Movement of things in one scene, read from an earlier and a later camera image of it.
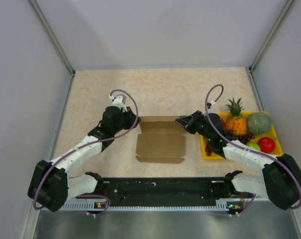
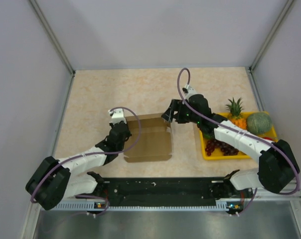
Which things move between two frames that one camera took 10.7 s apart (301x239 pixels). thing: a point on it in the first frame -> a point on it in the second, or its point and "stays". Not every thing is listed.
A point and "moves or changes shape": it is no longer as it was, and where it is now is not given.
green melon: [258, 123] stays
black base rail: [167, 191] stays
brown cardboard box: [162, 140] moves or changes shape
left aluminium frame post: [52, 36] stays
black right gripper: [187, 121] -> [176, 105]
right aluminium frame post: [272, 33] stays
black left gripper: [131, 117] -> [128, 134]
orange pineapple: [235, 122] stays
